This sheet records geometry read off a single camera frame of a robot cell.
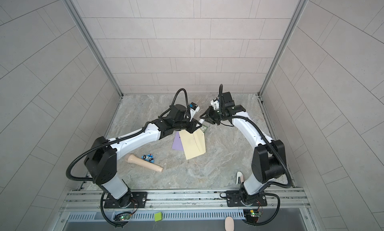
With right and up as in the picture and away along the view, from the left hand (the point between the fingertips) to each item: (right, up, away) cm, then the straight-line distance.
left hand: (204, 122), depth 79 cm
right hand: (-2, +3, +1) cm, 4 cm away
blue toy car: (-31, -20, +4) cm, 37 cm away
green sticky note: (-21, -39, -15) cm, 47 cm away
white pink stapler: (+18, -29, -3) cm, 34 cm away
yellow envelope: (-6, -14, +10) cm, 18 cm away
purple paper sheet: (-16, -14, +10) cm, 24 cm away
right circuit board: (+21, -42, -11) cm, 48 cm away
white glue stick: (-2, +1, -1) cm, 2 cm away
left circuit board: (-37, -40, -15) cm, 56 cm away
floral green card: (0, -6, +17) cm, 18 cm away
